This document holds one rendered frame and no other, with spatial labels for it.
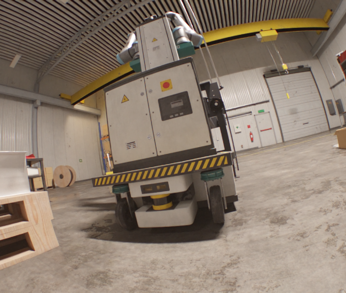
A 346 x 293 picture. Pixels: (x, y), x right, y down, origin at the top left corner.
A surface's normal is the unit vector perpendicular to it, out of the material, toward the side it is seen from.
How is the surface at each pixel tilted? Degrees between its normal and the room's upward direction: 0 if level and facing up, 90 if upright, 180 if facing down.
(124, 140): 90
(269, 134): 90
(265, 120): 90
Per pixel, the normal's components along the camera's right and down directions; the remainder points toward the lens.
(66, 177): 0.15, -0.11
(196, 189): -0.25, -0.04
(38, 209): 0.92, -0.21
